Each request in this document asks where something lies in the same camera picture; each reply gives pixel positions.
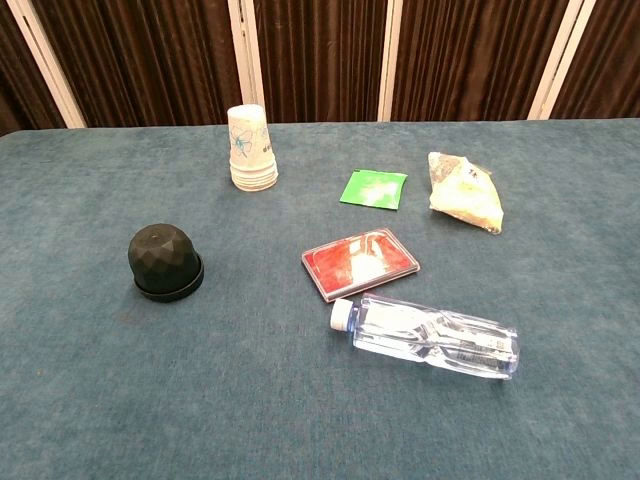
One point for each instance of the black faceted dome object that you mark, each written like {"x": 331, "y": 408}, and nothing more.
{"x": 162, "y": 260}

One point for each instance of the flower print paper cup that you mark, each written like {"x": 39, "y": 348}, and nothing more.
{"x": 247, "y": 135}

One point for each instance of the red flat plastic case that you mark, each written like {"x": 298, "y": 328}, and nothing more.
{"x": 360, "y": 262}

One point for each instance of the green foil sachet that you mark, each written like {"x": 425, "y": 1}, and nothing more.
{"x": 372, "y": 189}

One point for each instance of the clear plastic water bottle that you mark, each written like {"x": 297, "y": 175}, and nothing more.
{"x": 425, "y": 335}

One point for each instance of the clear plastic food bag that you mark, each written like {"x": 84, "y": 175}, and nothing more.
{"x": 465, "y": 195}

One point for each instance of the teal velvet tablecloth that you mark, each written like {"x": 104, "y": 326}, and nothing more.
{"x": 250, "y": 400}

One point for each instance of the brown pleated curtain panel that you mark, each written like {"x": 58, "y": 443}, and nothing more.
{"x": 470, "y": 60}
{"x": 150, "y": 60}
{"x": 20, "y": 90}
{"x": 320, "y": 60}
{"x": 605, "y": 65}

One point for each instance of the white screen frame post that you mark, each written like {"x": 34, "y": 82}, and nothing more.
{"x": 390, "y": 60}
{"x": 246, "y": 55}
{"x": 555, "y": 60}
{"x": 47, "y": 65}

